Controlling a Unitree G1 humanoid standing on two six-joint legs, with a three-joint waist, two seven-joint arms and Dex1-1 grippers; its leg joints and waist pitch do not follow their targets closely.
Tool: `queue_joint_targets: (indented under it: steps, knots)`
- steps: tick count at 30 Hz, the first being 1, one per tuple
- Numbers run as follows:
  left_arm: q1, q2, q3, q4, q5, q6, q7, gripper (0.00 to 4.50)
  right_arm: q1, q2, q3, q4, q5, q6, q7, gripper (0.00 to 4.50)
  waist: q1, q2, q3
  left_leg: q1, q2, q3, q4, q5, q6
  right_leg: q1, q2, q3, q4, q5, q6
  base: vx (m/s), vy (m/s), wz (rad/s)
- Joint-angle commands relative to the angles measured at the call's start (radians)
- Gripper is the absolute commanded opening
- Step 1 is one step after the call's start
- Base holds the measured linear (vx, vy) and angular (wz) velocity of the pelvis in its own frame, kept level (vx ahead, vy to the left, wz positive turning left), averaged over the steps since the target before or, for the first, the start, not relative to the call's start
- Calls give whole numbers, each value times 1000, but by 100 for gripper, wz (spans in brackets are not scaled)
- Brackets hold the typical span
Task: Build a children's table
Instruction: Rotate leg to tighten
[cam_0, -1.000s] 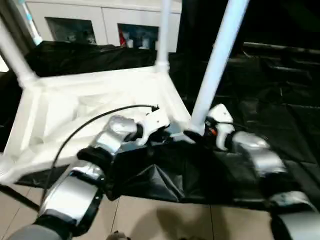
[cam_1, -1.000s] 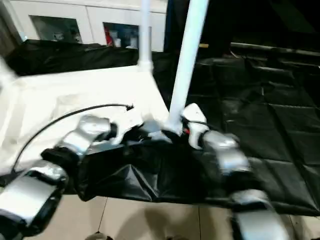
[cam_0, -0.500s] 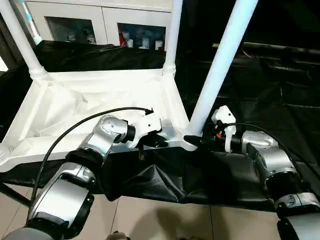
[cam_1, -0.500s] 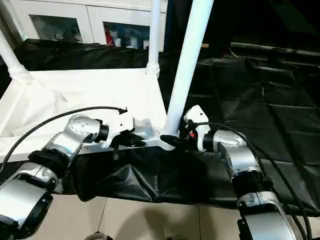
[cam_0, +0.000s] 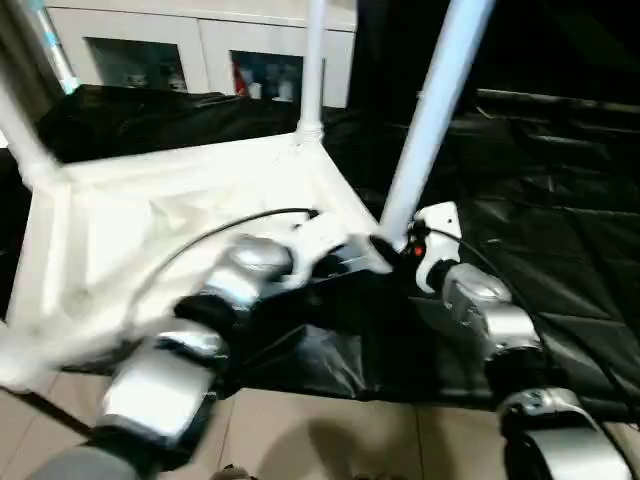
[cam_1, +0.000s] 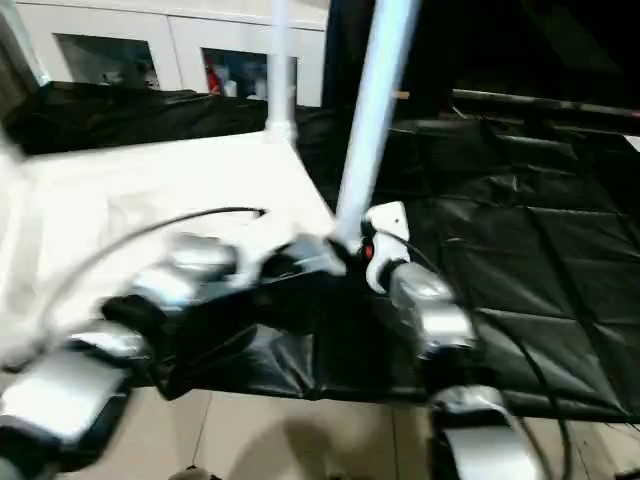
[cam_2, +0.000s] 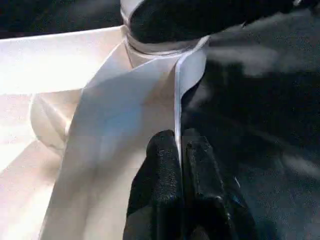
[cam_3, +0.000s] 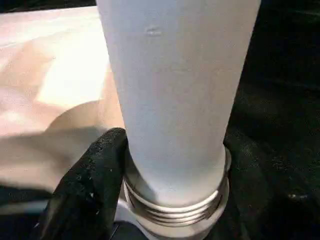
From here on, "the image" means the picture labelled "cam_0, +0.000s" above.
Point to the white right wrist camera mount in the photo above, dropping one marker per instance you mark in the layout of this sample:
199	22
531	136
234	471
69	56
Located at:
442	220

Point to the grey curtain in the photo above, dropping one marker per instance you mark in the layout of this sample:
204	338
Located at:
20	50

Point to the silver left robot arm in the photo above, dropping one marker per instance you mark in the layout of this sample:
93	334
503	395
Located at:
250	260

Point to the black work mat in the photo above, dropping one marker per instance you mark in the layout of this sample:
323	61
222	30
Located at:
550	200

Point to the large black box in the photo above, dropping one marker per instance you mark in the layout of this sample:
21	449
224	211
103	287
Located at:
385	50

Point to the white plastic table top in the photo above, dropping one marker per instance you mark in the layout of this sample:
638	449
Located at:
150	200

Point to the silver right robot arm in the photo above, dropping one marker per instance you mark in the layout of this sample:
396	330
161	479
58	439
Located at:
480	295

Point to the white plastic table leg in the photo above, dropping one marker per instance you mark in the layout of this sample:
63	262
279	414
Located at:
312	75
25	145
430	125

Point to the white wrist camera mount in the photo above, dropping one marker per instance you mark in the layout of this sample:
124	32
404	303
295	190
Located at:
320	240
442	220

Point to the white glass-door cabinet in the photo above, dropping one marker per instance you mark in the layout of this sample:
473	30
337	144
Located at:
200	25

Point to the red package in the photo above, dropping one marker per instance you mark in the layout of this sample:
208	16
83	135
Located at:
241	80

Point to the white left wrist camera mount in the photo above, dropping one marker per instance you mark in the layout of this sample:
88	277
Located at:
320	240

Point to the silver metal bar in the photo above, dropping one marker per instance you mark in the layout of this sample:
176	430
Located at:
560	100

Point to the small white bottle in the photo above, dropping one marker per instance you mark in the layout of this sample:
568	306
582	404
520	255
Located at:
255	90

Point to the black metal frame leg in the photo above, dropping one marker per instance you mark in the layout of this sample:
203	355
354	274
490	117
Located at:
55	412

